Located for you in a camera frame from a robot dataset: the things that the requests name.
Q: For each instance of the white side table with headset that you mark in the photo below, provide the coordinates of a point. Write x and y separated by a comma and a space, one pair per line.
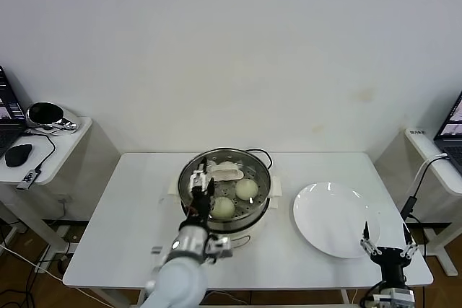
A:
72, 149

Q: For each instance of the black laptop with dark screen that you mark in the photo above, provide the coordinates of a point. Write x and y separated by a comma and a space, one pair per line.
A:
9, 106

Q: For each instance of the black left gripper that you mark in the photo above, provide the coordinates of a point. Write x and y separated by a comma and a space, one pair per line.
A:
200, 207

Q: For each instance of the glass pot lid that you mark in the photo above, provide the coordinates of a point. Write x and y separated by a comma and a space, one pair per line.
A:
227, 172

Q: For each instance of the white steamed baozi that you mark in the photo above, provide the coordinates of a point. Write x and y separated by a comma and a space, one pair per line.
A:
246, 189
223, 208

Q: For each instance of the white electric cooker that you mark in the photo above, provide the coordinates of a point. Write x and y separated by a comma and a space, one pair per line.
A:
249, 234

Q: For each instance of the black computer mouse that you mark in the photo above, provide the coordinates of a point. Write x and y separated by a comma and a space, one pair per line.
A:
18, 154

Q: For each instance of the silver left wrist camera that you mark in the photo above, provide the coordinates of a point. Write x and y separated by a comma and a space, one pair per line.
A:
220, 246

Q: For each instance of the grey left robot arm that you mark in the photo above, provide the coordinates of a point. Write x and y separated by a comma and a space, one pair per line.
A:
180, 279

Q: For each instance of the chrome headset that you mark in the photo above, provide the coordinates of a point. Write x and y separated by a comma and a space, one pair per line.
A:
50, 115

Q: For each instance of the small printed label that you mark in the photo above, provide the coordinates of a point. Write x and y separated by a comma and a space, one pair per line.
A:
418, 131

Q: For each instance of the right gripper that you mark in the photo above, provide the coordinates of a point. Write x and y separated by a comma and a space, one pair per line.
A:
391, 261

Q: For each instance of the white round plate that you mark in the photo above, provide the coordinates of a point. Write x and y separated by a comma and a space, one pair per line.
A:
335, 221

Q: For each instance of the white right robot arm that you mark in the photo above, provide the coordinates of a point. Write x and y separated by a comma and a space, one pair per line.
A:
379, 301

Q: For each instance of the steel steamer basket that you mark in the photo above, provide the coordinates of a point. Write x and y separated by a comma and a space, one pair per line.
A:
249, 218

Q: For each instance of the grey usb hub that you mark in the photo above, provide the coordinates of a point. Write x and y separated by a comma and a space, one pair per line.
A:
28, 178

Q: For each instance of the black laptop with bright screen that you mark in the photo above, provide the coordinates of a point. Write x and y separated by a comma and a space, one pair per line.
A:
451, 131

